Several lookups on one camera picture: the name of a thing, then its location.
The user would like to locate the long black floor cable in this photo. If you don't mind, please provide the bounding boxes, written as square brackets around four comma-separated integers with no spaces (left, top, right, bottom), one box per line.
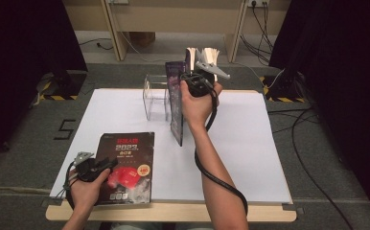
[266,106,356,230]

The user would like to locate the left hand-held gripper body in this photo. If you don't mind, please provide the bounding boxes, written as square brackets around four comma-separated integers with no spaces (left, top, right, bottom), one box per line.
[73,150,111,184]

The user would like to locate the dark brown magazine red print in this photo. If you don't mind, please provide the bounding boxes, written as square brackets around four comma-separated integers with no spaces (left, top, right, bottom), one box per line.
[93,131,156,206]

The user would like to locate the white table cover sheet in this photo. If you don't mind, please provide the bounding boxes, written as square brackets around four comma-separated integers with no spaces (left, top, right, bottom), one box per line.
[49,88,293,206]

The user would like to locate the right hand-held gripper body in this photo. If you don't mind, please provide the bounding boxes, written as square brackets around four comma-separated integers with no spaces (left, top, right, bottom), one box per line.
[180,60,232,99]

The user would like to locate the beige wooden office desk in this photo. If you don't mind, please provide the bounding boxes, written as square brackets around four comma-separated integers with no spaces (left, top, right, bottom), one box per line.
[61,0,292,63]

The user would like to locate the left hand-held gripper cable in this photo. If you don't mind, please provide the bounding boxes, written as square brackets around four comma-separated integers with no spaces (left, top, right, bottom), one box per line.
[63,160,82,211]

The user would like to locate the black cable bundle from socket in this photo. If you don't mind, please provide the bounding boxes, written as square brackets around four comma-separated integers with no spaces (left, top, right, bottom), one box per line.
[240,1,275,65]

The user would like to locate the black cable with plug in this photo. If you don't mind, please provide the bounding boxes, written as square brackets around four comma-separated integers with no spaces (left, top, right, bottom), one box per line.
[78,37,115,52]

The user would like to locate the white book with picture grid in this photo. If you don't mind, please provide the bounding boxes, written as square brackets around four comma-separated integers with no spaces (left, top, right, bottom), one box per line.
[200,47,221,82]

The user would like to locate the stand base with striped tape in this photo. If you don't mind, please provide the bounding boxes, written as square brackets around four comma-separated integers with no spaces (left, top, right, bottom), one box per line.
[38,70,88,102]
[259,74,308,104]

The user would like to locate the clear acrylic book rack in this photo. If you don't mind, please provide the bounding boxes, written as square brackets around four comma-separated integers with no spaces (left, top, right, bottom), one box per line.
[143,74,174,123]

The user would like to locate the black curtain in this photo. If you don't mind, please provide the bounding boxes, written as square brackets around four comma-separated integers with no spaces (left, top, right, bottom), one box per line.
[0,0,88,169]
[268,0,370,219]

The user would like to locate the white floor cable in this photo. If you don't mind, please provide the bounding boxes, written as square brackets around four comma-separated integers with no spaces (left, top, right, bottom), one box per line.
[119,30,285,91]

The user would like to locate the grey table bracket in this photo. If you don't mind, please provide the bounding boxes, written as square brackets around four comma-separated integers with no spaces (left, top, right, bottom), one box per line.
[40,197,62,209]
[282,204,306,216]

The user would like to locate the brown cardboard box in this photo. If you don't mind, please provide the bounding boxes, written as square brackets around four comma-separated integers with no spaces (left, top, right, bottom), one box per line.
[128,32,156,48]

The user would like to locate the person's left hand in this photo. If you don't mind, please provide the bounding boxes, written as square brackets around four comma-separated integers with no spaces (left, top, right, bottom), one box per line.
[68,169,111,216]

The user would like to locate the person's right hand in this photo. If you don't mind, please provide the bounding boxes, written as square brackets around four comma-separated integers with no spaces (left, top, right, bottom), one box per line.
[179,80,224,129]

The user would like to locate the right hand-held gripper cable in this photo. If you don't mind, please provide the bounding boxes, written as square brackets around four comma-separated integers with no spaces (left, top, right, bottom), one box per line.
[194,88,250,216]

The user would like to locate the hand-held gripper cable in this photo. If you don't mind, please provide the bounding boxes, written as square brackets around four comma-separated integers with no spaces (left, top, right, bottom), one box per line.
[194,88,250,216]
[63,160,82,211]

